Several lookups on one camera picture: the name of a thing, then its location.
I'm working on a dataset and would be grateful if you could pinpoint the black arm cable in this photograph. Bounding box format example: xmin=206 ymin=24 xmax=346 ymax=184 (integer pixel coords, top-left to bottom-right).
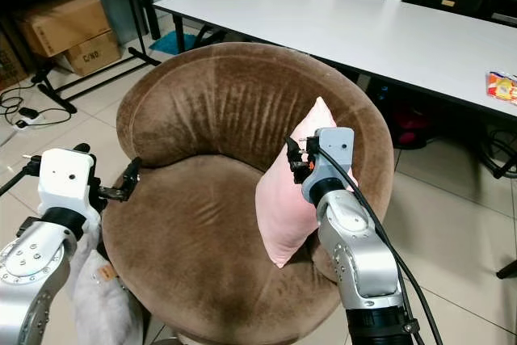
xmin=315 ymin=146 xmax=446 ymax=345
xmin=0 ymin=158 xmax=44 ymax=197

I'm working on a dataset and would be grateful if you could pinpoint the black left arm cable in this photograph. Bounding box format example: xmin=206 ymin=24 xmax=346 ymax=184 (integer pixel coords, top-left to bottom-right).
xmin=0 ymin=158 xmax=44 ymax=197

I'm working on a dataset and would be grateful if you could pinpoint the labelled flat cardboard box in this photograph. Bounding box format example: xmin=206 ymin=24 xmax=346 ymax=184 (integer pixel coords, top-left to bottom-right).
xmin=0 ymin=32 xmax=30 ymax=91

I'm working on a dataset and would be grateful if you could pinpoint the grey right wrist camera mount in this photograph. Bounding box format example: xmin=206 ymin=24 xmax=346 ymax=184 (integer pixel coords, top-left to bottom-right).
xmin=301 ymin=127 xmax=355 ymax=194

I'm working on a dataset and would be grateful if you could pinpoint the white power strip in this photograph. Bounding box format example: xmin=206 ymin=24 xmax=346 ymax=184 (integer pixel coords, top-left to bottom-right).
xmin=15 ymin=109 xmax=46 ymax=128

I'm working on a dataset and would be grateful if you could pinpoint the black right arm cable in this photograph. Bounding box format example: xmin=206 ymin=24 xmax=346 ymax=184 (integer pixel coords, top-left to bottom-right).
xmin=315 ymin=146 xmax=446 ymax=345

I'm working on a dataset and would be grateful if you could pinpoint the grey plush cushion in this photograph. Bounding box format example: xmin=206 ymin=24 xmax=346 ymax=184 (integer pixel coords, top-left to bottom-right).
xmin=66 ymin=230 xmax=145 ymax=345

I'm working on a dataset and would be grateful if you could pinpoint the blue floor mat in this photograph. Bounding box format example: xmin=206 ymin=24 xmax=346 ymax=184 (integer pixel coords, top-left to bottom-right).
xmin=149 ymin=32 xmax=198 ymax=57

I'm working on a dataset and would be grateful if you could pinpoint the white long table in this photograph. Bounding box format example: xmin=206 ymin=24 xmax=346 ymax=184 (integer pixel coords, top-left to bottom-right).
xmin=153 ymin=0 xmax=517 ymax=121

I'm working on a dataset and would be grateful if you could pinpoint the pink pillow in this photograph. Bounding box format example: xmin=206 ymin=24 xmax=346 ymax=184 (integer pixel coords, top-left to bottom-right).
xmin=254 ymin=96 xmax=342 ymax=270

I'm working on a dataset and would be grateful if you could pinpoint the small printed cardboard box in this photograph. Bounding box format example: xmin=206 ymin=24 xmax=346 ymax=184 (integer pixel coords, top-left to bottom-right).
xmin=65 ymin=30 xmax=122 ymax=77

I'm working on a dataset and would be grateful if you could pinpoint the large brown cardboard box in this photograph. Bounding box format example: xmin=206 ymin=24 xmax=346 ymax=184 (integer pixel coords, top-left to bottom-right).
xmin=16 ymin=0 xmax=112 ymax=58

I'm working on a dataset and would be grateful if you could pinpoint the brown round velvet sofa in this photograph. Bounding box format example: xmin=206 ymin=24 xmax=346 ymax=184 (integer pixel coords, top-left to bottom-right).
xmin=101 ymin=41 xmax=396 ymax=345

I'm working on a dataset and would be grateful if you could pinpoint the black floor cable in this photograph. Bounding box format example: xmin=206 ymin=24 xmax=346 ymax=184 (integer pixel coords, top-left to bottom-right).
xmin=0 ymin=78 xmax=74 ymax=129

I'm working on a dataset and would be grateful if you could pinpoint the colourful snack packet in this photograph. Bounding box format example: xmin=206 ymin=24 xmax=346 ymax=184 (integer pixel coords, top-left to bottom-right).
xmin=485 ymin=69 xmax=517 ymax=105

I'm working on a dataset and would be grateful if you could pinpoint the red bag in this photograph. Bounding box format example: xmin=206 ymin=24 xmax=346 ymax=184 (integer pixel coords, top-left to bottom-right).
xmin=386 ymin=103 xmax=439 ymax=150

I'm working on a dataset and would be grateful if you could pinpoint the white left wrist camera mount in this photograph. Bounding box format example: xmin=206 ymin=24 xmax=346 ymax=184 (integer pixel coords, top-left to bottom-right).
xmin=40 ymin=148 xmax=101 ymax=218

